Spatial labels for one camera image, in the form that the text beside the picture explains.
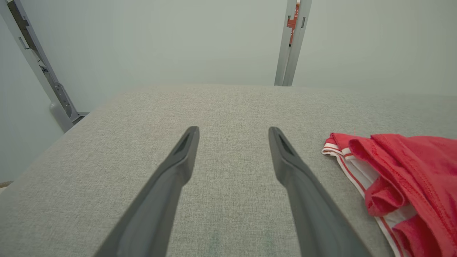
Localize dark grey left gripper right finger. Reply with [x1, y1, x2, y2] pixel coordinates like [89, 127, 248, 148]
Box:
[268, 127, 373, 257]

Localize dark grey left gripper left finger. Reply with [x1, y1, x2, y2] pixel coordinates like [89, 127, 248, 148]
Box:
[94, 126, 200, 257]

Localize red jersey white sleeves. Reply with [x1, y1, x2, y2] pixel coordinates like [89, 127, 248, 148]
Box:
[321, 133, 457, 257]

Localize grey metal partition post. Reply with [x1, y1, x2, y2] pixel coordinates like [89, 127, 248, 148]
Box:
[274, 0, 313, 87]

